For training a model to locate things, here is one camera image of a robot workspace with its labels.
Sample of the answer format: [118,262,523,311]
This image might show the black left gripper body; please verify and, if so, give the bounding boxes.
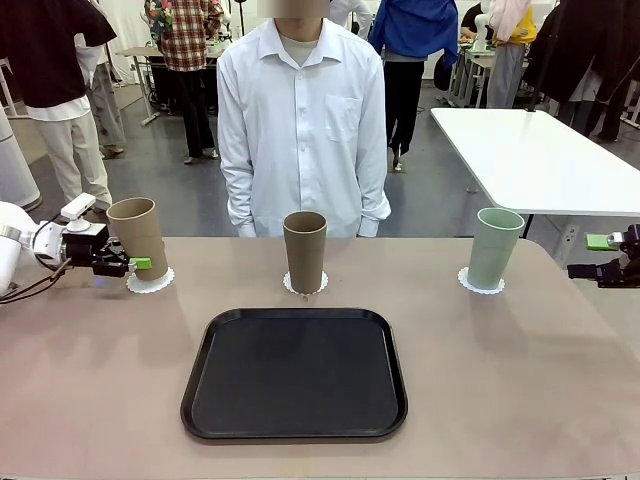
[62,223,109,269]

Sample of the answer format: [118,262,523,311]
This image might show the tan plastic cup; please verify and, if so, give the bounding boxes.
[106,197,170,282]
[282,210,329,294]

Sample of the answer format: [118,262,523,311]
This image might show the white paper doily coaster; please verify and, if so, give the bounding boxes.
[458,266,506,295]
[282,269,331,297]
[125,266,176,295]

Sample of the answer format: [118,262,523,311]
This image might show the pale green plastic cup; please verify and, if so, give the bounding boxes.
[467,207,526,291]

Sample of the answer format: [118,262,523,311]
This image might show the person's left forearm white sleeve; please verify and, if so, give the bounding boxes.
[357,169,392,239]

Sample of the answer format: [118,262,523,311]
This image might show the person's right forearm white sleeve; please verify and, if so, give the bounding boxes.
[222,169,259,239]

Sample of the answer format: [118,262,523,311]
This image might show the white air purifier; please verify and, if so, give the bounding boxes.
[0,107,41,211]

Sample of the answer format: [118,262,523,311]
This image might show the white background table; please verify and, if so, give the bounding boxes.
[429,107,640,219]

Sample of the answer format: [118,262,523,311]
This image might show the person in grey trousers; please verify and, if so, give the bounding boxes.
[74,32,127,160]

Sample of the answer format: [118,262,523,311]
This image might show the person in black coat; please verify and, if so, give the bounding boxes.
[522,0,640,142]

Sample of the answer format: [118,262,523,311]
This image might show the white background desk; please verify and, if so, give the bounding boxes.
[115,45,169,126]

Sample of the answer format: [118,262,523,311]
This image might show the person in black t-shirt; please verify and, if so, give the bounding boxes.
[0,0,119,211]

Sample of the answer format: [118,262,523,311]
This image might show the black plastic tray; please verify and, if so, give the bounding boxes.
[179,307,409,444]

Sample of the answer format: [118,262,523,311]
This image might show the person in white shirt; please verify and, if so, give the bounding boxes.
[216,0,392,239]

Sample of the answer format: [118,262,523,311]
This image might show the person in yellow top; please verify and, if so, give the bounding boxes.
[487,0,539,110]

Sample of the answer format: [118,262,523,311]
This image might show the person in plaid shirt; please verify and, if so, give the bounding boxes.
[143,0,225,165]

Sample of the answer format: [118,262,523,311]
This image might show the person in blue jacket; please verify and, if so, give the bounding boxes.
[368,0,460,171]

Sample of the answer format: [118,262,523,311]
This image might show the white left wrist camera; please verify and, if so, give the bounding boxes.
[60,193,97,221]

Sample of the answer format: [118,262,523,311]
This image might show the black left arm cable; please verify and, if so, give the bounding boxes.
[0,257,72,306]

